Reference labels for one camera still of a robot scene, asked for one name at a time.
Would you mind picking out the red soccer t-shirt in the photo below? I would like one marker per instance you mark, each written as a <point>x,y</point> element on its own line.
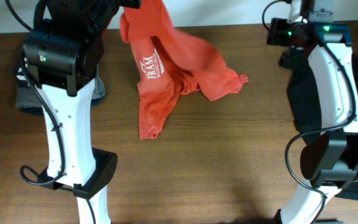
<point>171,64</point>

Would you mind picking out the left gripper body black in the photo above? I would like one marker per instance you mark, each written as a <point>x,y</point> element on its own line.
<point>109,11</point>

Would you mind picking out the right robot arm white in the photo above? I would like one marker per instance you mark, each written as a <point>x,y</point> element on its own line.
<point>323,96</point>

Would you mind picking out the black t-shirt unfolded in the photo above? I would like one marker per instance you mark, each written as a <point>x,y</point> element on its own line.
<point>303,98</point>

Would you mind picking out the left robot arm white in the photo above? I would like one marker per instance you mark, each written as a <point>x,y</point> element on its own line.
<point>59,59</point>

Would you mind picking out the folded grey t-shirt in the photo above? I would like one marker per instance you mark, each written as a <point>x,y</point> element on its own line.
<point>27,99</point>

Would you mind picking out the folded navy t-shirt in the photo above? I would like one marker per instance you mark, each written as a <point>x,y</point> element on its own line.
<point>37,111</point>

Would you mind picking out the folded black Nike t-shirt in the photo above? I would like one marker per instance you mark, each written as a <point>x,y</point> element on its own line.
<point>20,79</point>

